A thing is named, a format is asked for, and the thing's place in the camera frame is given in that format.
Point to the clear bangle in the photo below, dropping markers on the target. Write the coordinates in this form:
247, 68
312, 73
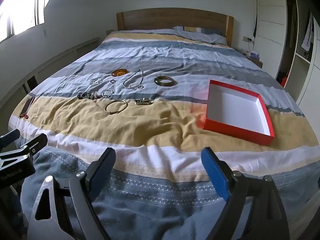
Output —
106, 107

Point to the white low wall cabinet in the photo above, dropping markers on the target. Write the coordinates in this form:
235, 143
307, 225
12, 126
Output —
50, 62

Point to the striped duvet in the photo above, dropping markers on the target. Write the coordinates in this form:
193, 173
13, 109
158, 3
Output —
160, 130

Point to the purple tissue box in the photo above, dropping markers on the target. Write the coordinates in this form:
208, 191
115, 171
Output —
255, 54

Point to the red item in wardrobe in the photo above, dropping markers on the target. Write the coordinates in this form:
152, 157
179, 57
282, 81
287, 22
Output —
283, 80

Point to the window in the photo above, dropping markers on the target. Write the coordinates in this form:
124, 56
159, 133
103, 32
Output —
22, 10

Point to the hanging light garment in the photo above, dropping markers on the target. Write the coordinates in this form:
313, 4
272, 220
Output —
307, 36

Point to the striped pillow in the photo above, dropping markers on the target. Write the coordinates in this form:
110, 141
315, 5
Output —
200, 36

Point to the wooden nightstand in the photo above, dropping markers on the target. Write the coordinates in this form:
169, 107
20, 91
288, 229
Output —
256, 61

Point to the red cardboard box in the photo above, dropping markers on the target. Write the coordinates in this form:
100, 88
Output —
235, 110

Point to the large silver bangle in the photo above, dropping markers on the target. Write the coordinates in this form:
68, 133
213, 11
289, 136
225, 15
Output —
157, 81

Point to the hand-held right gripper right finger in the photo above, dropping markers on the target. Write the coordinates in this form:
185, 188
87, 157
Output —
216, 177

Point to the phone with red case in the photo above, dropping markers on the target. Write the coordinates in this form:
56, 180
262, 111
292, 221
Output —
27, 106

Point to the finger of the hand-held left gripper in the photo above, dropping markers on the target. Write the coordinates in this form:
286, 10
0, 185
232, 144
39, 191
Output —
32, 143
10, 137

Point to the white wardrobe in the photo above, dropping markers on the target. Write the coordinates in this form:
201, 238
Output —
272, 17

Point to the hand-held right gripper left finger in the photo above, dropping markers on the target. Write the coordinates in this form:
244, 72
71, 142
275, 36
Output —
100, 177

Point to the wall socket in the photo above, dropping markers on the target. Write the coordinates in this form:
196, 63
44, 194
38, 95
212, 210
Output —
247, 39

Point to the wooden headboard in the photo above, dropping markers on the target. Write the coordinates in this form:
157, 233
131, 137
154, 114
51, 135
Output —
175, 17

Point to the amber bangle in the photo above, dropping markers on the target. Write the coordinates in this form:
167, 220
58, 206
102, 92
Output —
116, 74

